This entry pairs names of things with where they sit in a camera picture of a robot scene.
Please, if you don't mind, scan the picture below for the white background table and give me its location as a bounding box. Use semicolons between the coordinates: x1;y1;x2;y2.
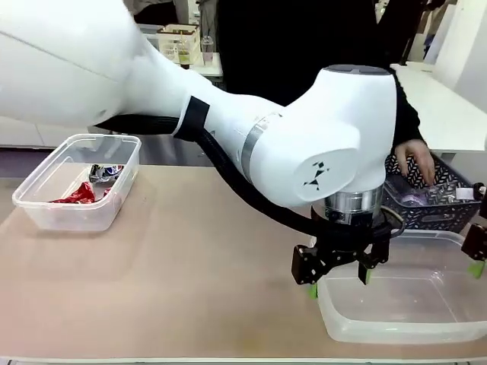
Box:
135;22;225;87

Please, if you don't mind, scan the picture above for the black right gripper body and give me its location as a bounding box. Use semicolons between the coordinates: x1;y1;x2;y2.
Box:
472;182;487;220

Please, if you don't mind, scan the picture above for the large clear plastic container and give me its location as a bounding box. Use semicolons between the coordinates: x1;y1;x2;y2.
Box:
309;229;487;344

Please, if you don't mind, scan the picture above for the black corrugated cable conduit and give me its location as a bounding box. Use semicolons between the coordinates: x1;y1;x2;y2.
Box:
93;96;406;244

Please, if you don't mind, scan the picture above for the person's left hand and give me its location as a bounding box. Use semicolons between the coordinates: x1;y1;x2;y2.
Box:
393;138;437;187

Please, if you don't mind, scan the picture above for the crumpled clear plastic waste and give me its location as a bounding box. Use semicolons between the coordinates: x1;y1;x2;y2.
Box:
391;178;457;207

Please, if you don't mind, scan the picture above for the silver blue snack wrapper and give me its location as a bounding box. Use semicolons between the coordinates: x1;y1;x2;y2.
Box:
88;163;126;184

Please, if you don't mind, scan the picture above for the person's black sleeved left forearm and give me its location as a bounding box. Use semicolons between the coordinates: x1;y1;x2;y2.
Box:
393;74;426;148

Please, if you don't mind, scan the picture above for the white leaning panel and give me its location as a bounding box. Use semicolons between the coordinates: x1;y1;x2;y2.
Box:
422;0;487;68

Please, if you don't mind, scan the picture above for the clear plastic cup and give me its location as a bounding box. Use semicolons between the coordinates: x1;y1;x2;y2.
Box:
201;35;216;65

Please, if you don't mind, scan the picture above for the person's black clothed torso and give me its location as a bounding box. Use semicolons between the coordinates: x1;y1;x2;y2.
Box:
215;0;401;110

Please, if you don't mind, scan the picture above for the small clear plastic container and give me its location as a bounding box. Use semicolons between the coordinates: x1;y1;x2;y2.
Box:
11;133;143;233

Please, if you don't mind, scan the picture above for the crumpled red wrapper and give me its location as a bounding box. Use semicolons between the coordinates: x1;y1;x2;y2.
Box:
48;181;115;205

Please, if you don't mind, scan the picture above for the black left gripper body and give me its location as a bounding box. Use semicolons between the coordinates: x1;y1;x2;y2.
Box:
310;205;396;268

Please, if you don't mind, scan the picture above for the white side table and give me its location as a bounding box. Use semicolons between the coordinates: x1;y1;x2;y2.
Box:
389;62;487;154

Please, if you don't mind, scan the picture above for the dark patterned basket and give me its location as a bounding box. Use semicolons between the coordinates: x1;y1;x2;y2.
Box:
381;151;482;233

